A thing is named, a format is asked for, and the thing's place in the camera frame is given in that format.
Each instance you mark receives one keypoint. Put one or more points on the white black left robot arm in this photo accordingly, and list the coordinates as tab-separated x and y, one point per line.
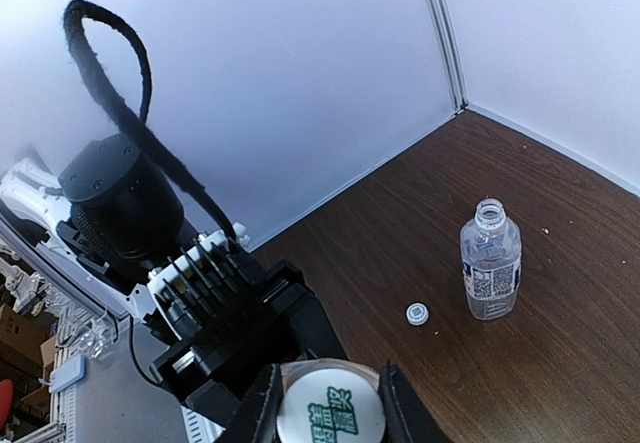
113	219

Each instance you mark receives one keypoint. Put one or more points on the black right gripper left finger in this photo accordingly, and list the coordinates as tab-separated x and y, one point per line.
255	419

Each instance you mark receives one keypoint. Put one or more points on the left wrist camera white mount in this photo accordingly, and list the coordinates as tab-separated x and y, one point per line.
187	275

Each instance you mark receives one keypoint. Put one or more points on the clear plastic water bottle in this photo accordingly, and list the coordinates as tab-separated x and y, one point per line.
491	252

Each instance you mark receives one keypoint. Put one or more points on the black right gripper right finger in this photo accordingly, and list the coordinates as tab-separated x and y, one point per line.
407	418

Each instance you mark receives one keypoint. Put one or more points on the white tea bottle cap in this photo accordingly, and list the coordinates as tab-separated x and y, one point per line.
330	405

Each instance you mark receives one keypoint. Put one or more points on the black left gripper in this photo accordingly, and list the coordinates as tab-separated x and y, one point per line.
272	318

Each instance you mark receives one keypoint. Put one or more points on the white water bottle cap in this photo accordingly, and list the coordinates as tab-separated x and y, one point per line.
417	314

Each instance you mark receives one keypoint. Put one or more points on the amber tea bottle red label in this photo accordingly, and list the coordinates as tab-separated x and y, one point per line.
325	365

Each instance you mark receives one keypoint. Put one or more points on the left aluminium corner post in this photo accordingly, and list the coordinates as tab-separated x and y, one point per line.
450	54

